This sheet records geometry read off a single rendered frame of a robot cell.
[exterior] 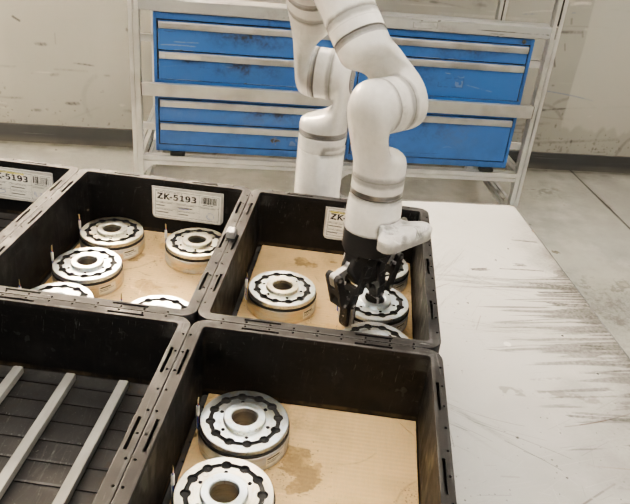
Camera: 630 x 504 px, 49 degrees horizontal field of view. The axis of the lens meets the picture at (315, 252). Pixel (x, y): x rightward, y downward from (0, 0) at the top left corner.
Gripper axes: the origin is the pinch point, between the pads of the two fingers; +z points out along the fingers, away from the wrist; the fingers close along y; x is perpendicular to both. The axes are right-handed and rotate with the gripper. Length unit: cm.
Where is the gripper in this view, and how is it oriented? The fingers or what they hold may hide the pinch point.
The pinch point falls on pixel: (359, 311)
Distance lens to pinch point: 103.0
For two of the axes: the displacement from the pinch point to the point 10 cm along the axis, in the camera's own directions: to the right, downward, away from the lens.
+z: -0.9, 8.7, 4.8
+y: -7.5, 2.6, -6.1
